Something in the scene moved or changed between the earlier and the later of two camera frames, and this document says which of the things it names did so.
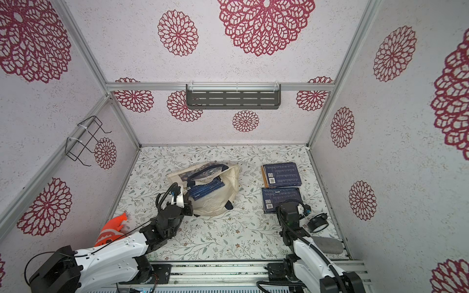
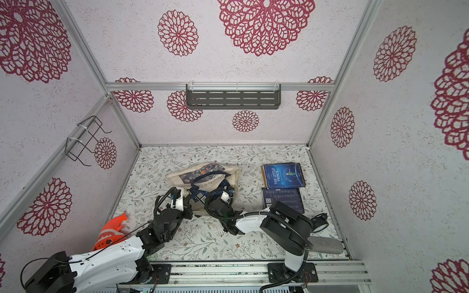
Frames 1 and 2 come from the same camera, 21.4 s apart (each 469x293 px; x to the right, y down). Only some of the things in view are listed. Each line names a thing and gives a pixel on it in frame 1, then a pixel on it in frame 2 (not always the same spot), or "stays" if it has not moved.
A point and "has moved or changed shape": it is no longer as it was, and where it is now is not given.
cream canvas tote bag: x=215 y=202 has moved or changed shape
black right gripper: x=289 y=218 to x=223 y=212
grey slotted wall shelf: x=233 y=96 stays
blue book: x=273 y=198 stays
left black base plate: x=162 y=274 stays
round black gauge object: x=318 y=223 stays
